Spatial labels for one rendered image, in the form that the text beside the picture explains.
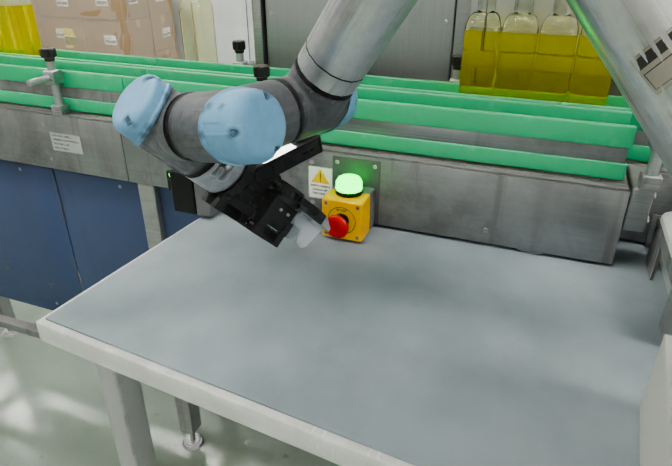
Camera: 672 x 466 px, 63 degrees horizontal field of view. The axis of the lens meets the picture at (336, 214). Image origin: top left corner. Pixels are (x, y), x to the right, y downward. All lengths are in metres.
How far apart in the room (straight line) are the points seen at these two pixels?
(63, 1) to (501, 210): 4.21
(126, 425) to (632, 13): 0.82
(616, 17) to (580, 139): 0.56
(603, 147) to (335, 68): 0.44
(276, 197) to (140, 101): 0.22
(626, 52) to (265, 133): 0.34
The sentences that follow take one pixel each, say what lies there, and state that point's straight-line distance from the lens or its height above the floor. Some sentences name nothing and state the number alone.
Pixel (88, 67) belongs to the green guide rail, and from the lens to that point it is 1.30.
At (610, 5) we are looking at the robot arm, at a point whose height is 1.17.
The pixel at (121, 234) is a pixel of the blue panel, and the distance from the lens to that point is 1.31.
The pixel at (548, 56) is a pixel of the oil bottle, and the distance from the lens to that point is 0.95.
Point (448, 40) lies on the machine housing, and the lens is 1.16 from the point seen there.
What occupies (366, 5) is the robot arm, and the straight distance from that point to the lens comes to 0.56.
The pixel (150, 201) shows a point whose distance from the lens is 1.19.
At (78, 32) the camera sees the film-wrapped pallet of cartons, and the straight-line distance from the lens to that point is 4.75.
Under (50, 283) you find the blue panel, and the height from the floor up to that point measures 0.42.
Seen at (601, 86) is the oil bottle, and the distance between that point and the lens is 0.97.
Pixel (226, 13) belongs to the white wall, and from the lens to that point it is 4.82.
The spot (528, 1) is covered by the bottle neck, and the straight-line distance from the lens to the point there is 0.96.
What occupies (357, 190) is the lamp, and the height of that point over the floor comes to 0.84.
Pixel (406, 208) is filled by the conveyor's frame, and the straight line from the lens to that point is 0.93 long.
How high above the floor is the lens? 1.20
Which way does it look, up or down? 27 degrees down
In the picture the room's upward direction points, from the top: straight up
